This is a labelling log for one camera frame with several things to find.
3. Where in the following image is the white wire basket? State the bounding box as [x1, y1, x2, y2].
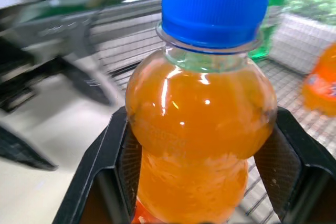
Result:
[89, 0, 336, 224]

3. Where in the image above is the orange soda bottle blue cap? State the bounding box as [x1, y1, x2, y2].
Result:
[124, 0, 278, 224]

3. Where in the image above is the black plastic crate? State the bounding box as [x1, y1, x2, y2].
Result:
[0, 125, 58, 172]

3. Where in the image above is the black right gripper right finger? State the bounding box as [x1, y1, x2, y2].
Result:
[254, 106, 336, 224]

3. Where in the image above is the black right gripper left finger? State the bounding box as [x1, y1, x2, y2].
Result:
[51, 105, 144, 224]

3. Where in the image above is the green belt conveyor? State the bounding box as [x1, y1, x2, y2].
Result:
[0, 0, 165, 111]

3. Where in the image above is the green soda bottle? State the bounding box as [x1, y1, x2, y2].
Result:
[248, 0, 288, 63]

